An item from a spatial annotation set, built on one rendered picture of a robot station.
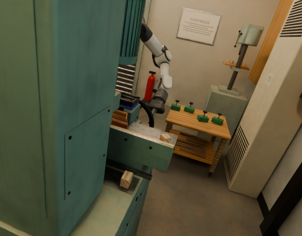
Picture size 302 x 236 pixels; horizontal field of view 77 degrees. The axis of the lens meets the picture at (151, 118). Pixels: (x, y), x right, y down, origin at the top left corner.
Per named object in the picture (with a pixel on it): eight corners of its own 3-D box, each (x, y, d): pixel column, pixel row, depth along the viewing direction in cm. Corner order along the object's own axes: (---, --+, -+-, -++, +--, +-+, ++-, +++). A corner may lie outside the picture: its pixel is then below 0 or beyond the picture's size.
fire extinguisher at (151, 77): (152, 101, 386) (158, 72, 361) (150, 104, 369) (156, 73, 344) (144, 99, 389) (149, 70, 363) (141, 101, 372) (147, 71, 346)
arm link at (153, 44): (158, 59, 151) (140, 38, 136) (173, 51, 143) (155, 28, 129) (157, 69, 144) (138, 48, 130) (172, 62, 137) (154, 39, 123)
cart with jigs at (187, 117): (211, 151, 256) (228, 108, 229) (212, 180, 205) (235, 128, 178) (163, 137, 265) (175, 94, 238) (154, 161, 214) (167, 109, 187)
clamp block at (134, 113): (139, 119, 103) (141, 104, 99) (129, 129, 91) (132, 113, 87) (114, 112, 106) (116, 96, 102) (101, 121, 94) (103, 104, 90)
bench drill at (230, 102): (225, 130, 328) (266, 31, 262) (229, 148, 273) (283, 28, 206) (197, 122, 335) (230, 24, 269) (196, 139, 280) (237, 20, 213)
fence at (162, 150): (170, 158, 72) (173, 146, 70) (169, 160, 71) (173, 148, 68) (37, 113, 83) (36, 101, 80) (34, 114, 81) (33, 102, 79)
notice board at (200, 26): (212, 45, 323) (222, 15, 304) (212, 45, 322) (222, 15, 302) (176, 37, 331) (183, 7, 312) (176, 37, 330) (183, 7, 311)
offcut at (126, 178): (124, 177, 72) (125, 170, 71) (131, 180, 72) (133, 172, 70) (119, 186, 68) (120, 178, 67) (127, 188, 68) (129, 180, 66)
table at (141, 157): (178, 137, 100) (181, 127, 98) (166, 173, 73) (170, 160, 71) (77, 105, 111) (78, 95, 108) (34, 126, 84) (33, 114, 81)
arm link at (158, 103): (164, 117, 120) (170, 103, 127) (163, 106, 113) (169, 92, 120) (146, 113, 124) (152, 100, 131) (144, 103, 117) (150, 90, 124)
